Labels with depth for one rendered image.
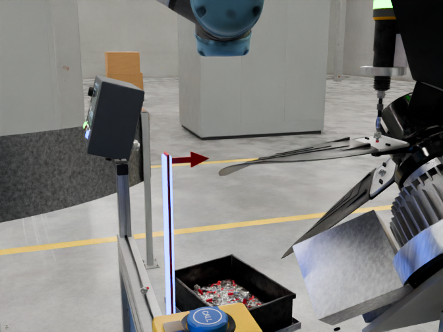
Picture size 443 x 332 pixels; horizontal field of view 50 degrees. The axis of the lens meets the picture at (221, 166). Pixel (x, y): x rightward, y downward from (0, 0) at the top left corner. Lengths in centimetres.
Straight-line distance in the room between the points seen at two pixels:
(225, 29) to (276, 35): 667
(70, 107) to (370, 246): 432
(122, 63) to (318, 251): 803
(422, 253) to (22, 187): 198
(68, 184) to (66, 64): 253
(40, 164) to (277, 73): 523
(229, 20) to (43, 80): 616
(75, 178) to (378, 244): 192
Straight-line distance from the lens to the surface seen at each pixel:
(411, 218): 76
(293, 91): 732
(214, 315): 49
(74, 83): 489
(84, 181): 254
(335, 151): 73
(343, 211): 93
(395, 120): 84
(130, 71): 873
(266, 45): 710
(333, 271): 80
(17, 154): 236
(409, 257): 72
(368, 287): 78
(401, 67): 78
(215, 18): 49
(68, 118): 493
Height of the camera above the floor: 134
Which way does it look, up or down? 14 degrees down
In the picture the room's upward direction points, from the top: straight up
